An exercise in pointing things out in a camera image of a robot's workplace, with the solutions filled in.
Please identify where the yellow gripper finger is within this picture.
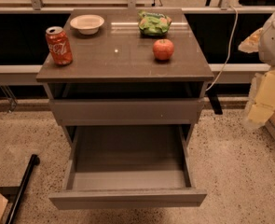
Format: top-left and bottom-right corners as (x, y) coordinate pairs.
(238, 28), (263, 53)
(244, 69), (275, 130)

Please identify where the red coke can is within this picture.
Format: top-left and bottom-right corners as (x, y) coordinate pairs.
(46, 26), (73, 65)

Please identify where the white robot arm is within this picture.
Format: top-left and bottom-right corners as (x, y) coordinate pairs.
(238, 12), (275, 129)

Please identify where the closed grey upper drawer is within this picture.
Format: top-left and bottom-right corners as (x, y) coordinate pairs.
(49, 99), (203, 126)

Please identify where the grey drawer cabinet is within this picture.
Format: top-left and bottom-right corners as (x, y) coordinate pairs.
(37, 9), (213, 141)

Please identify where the open grey lower drawer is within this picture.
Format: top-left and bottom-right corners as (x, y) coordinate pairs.
(49, 125), (207, 210)

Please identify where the red apple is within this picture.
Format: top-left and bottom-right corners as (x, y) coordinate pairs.
(153, 39), (174, 61)

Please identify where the green chip bag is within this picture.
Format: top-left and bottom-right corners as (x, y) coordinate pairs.
(138, 10), (172, 36)

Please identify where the white bowl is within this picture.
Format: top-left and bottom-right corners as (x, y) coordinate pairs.
(70, 15), (104, 35)

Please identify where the black metal bar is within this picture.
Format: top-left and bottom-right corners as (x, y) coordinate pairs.
(5, 154), (40, 224)

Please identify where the white cable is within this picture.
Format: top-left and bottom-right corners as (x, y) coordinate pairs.
(205, 6), (240, 92)

